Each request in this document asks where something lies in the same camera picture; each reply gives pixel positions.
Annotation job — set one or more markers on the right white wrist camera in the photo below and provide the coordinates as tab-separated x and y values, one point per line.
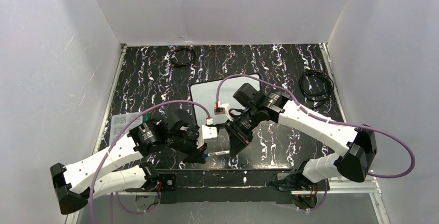
221	108

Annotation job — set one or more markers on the white whiteboard black frame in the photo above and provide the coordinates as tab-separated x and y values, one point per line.
205	94

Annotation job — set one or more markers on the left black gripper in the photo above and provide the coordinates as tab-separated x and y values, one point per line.
191	143

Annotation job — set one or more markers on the white blue whiteboard marker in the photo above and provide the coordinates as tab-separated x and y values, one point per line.
220	153

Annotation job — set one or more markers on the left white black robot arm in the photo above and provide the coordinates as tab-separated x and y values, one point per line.
101	173

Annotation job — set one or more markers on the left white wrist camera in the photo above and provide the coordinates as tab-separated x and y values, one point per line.
208	133

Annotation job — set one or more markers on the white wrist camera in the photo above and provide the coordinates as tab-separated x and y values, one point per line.
208	133
221	108

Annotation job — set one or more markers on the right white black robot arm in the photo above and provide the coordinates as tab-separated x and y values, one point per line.
354	148

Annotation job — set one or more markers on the clear plastic parts box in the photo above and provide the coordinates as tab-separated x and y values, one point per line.
120	120

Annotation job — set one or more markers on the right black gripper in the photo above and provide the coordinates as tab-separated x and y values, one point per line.
238	134

